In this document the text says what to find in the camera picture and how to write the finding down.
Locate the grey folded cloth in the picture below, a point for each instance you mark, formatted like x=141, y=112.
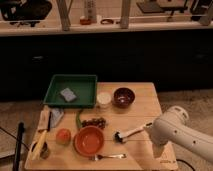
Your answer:
x=56, y=116

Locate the black office chair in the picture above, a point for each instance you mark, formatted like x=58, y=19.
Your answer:
x=31, y=12

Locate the dark ring object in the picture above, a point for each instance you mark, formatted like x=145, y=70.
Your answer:
x=107, y=21

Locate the grey sponge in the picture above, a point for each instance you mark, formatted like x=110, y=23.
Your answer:
x=68, y=95

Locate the white cup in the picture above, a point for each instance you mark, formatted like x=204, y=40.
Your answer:
x=103, y=99

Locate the purple bowl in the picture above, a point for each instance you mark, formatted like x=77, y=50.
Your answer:
x=123, y=97

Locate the dark small cup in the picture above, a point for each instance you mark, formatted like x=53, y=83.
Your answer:
x=45, y=151

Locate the green plastic tray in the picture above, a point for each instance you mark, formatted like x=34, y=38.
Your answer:
x=83, y=86

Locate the silver fork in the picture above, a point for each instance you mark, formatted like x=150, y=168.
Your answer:
x=98, y=157

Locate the red small dish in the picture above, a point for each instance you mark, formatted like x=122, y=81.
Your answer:
x=85, y=21

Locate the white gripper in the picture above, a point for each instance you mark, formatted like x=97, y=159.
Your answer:
x=157, y=150

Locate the green chili pepper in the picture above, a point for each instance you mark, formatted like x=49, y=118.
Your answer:
x=78, y=120

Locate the black pole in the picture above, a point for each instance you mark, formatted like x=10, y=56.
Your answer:
x=18, y=147

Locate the orange fruit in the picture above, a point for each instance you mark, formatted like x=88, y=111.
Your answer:
x=63, y=136

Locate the yellow banana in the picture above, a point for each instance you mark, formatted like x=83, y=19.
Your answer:
x=39, y=146

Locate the white handled dish brush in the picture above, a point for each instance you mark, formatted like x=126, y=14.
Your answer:
x=122, y=137

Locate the black handled knife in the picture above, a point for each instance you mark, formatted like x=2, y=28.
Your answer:
x=49, y=121

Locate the wooden cutting board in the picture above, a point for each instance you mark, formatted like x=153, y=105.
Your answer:
x=43, y=120

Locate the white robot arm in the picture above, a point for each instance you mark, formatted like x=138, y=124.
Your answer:
x=171, y=126

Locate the bunch of dark grapes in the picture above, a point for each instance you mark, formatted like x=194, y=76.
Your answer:
x=98, y=122

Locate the orange bowl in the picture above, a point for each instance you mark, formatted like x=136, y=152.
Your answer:
x=89, y=141

